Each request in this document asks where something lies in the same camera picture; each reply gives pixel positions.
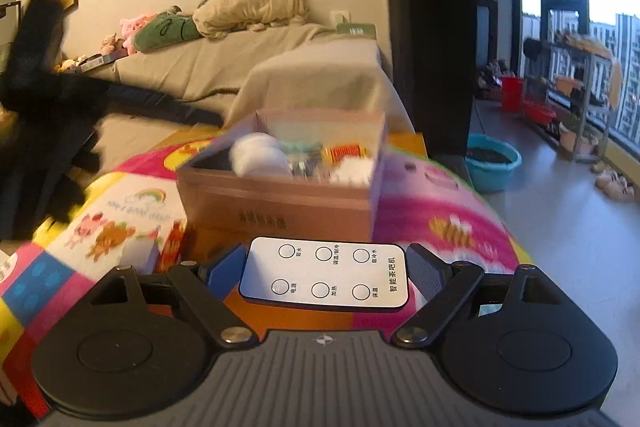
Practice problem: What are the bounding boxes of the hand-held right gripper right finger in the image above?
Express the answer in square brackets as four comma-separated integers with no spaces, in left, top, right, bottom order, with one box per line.
[392,243,556,349]

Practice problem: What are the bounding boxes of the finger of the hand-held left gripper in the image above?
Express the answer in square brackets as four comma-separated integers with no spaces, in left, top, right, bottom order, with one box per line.
[99,83,224,126]

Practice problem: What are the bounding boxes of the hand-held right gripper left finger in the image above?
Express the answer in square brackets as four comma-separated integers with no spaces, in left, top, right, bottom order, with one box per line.
[90,243,257,350]

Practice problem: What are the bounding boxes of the pink cardboard box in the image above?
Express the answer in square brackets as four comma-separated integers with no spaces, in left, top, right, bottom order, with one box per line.
[177,108,389,244]

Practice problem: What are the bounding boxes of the white remote control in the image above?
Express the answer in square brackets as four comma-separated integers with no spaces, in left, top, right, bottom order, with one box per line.
[238,236,417,311]

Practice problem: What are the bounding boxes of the colourful printed play mat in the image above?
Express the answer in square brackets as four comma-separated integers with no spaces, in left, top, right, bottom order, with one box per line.
[0,138,533,420]

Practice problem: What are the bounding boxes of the flat book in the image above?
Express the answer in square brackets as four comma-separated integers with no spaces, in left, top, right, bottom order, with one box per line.
[64,53,122,74]

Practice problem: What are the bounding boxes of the pink plush toy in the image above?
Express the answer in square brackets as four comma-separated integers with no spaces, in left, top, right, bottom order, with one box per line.
[118,13,157,56]

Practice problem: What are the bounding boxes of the blue plastic basin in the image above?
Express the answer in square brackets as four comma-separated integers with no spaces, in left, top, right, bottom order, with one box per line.
[465,133,522,193]

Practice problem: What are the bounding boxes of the beige bundled blanket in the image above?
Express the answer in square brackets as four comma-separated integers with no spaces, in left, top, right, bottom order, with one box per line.
[192,0,311,40]

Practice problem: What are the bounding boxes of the beige covered sofa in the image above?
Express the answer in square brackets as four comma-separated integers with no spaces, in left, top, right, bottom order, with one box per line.
[50,23,417,148]

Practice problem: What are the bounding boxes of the red plastic basin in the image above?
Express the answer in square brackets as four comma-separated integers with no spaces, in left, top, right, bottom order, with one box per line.
[522,100,557,123]

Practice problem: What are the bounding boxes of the red plastic bucket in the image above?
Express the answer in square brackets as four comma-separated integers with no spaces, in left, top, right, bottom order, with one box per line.
[499,75,525,112]

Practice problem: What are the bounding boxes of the green card box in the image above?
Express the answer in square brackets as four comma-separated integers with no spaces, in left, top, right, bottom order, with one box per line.
[335,22,376,39]

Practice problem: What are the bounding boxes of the pair of beige slippers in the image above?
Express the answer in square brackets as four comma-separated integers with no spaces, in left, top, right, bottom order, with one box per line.
[594,166,636,201]

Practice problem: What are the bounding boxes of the metal storage rack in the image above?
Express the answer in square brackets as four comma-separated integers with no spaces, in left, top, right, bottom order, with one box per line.
[542,38,614,164]

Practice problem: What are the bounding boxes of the dark curtain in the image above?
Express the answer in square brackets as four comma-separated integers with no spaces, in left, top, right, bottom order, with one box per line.
[387,0,477,156]

